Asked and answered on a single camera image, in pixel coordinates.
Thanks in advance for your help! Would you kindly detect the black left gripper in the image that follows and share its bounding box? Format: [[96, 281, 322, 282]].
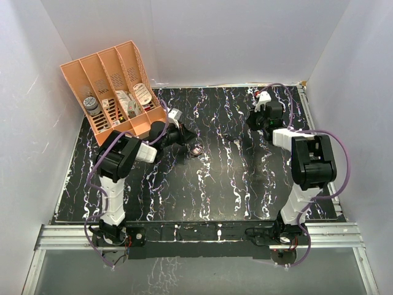
[[160, 121, 198, 149]]

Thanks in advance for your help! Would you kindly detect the large silver keyring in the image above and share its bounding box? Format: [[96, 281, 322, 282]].
[[183, 143, 204, 157]]

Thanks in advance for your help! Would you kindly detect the black key fob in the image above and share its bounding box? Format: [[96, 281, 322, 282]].
[[223, 133, 236, 142]]

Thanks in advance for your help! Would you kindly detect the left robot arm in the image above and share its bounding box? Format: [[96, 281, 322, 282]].
[[89, 121, 197, 245]]

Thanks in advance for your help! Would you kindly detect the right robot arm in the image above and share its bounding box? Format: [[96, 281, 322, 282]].
[[246, 101, 337, 244]]

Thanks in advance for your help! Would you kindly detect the round wooden label disc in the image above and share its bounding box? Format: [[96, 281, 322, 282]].
[[133, 82, 152, 106]]

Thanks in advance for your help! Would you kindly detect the small grey labelled box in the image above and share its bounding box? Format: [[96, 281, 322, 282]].
[[126, 100, 139, 118]]

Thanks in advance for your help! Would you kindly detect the small white box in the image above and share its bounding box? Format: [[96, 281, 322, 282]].
[[115, 90, 131, 108]]

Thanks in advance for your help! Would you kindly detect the orange file organizer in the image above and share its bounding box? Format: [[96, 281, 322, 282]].
[[60, 41, 165, 145]]

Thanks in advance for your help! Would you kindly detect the grey round tin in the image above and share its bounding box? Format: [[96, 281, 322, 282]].
[[83, 96, 101, 116]]

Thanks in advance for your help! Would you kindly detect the black base bar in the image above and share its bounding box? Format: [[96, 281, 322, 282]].
[[126, 221, 277, 259]]

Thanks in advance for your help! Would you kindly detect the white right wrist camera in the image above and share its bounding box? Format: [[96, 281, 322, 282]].
[[254, 90, 271, 112]]

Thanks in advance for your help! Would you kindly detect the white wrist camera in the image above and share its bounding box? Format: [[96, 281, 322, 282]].
[[254, 90, 271, 112], [168, 108, 182, 129]]

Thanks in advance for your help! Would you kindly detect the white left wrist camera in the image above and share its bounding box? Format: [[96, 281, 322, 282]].
[[168, 108, 182, 129]]

